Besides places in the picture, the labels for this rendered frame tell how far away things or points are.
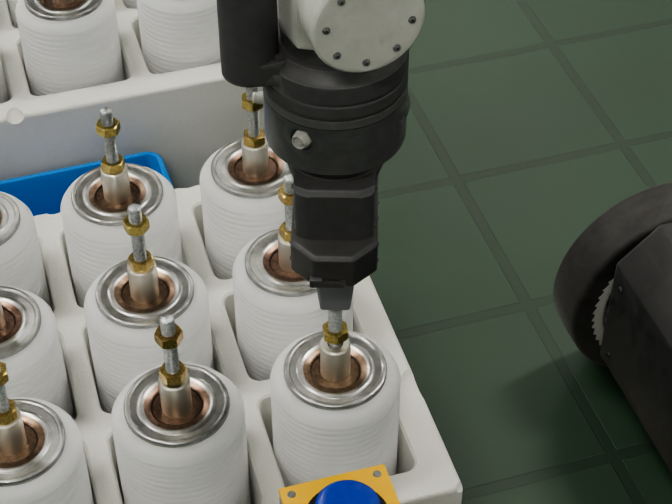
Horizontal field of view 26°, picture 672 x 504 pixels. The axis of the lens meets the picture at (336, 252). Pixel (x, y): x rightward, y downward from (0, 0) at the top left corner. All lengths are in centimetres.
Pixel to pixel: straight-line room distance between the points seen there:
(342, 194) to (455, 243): 65
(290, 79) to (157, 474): 33
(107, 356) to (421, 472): 26
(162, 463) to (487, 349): 49
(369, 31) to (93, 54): 68
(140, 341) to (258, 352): 11
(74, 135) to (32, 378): 40
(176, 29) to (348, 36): 67
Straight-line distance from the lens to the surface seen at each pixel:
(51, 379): 114
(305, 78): 84
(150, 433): 104
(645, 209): 130
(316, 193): 89
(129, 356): 112
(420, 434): 112
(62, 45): 143
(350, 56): 80
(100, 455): 112
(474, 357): 142
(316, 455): 107
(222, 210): 121
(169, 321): 98
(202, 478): 104
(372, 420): 105
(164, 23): 145
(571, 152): 166
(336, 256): 90
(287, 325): 113
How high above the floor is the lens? 105
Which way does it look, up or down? 44 degrees down
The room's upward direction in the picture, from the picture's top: straight up
